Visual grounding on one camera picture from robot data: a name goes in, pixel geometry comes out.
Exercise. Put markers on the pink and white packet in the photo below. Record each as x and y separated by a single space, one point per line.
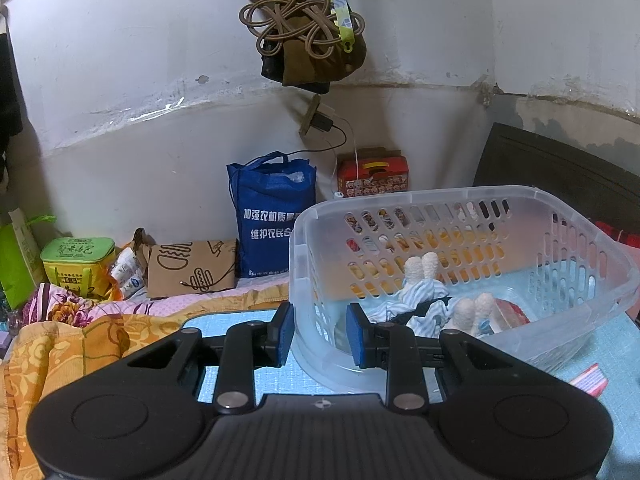
592 380

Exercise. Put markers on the black charger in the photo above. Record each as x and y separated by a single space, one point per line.
322 122

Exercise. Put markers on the green tin box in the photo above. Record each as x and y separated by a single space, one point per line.
75 260

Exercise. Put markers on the hanging brown bag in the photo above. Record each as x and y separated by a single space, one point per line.
300 67

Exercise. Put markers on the hanging black garment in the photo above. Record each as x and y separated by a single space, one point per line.
7 100

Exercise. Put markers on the orange patterned blanket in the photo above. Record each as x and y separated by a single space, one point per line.
50 350

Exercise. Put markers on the white tubes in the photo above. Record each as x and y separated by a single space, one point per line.
125 265

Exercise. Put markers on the red plaid cloth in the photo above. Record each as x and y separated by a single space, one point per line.
617 235

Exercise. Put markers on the bright green paper bag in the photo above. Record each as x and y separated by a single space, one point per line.
15 265

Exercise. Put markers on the red printed gift box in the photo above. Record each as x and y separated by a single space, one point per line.
375 175

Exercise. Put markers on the dark wooden headboard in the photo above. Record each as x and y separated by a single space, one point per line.
550 160

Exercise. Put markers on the red and white packet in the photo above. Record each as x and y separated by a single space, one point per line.
510 312

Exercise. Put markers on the clear plastic basket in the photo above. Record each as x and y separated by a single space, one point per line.
320 240

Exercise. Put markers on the blue tote bag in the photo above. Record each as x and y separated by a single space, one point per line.
265 220

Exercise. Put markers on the patterned yellow-green strip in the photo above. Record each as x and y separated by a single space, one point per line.
340 5

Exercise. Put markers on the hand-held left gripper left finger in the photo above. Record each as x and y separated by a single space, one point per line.
284 335

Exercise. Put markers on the pink floral sheet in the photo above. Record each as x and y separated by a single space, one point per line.
65 305

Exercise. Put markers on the brown printed paper bag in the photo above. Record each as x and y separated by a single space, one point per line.
175 270

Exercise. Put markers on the plush toy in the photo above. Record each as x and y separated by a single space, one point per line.
425 292

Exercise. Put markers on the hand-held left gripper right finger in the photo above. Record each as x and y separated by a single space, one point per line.
357 335

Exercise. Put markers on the light blue mat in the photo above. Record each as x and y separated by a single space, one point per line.
617 355

